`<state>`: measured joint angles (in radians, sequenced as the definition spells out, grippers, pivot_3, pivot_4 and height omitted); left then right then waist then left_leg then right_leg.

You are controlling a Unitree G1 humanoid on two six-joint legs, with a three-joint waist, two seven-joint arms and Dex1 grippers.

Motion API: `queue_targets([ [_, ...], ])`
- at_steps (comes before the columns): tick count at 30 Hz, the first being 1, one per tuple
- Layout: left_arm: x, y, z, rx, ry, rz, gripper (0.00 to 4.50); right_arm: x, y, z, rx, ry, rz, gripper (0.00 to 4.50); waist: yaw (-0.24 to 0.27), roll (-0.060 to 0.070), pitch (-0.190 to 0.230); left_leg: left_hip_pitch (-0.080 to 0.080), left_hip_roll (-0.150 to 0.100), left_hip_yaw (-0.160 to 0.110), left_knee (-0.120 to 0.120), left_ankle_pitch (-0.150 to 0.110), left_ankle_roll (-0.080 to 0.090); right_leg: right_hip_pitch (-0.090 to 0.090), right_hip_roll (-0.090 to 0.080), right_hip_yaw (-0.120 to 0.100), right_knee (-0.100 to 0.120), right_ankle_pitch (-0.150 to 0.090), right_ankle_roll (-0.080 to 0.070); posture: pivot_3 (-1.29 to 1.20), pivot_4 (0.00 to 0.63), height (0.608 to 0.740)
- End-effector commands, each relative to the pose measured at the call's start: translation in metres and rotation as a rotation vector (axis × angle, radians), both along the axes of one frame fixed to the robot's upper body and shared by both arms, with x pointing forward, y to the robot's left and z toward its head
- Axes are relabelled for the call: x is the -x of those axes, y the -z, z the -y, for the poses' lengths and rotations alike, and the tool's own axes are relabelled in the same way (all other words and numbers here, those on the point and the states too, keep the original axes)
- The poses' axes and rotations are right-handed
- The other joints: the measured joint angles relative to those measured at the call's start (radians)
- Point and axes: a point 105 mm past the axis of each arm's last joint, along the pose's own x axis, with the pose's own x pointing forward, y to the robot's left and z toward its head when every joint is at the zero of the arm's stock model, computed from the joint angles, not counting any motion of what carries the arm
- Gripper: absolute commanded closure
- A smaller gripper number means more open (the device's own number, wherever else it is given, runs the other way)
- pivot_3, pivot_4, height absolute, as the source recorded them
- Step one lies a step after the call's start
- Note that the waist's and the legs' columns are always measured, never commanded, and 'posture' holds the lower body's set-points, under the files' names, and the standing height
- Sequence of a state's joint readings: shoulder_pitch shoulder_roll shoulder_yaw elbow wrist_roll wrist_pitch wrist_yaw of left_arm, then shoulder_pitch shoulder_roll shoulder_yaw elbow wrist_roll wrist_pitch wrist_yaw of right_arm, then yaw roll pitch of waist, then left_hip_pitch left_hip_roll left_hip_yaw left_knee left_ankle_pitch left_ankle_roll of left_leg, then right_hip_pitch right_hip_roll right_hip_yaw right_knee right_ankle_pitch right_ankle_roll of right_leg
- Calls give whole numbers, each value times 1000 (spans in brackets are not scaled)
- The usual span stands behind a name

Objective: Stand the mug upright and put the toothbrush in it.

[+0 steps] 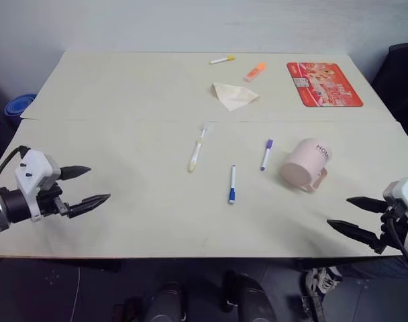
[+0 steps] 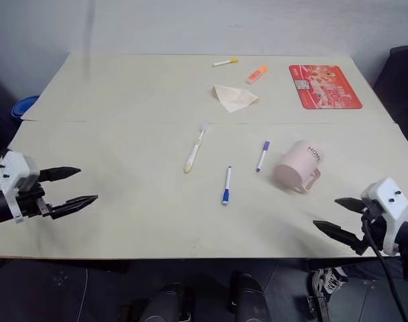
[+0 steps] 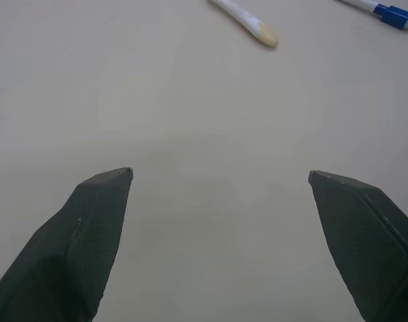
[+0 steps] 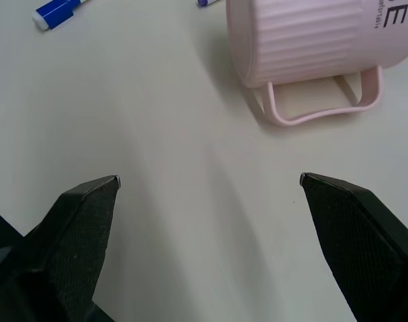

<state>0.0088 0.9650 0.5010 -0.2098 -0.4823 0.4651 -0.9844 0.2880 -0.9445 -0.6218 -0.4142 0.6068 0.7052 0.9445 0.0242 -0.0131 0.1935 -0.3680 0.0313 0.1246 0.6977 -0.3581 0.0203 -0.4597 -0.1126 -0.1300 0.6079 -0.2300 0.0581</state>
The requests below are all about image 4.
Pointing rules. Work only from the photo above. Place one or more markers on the blue white marker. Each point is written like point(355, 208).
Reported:
point(54, 13)

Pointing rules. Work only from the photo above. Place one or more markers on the pink ribbed plastic mug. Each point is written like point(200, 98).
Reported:
point(311, 47)

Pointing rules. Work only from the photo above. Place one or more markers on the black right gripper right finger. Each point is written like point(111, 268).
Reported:
point(355, 241)

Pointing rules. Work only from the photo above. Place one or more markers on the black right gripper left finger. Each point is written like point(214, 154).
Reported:
point(73, 245)

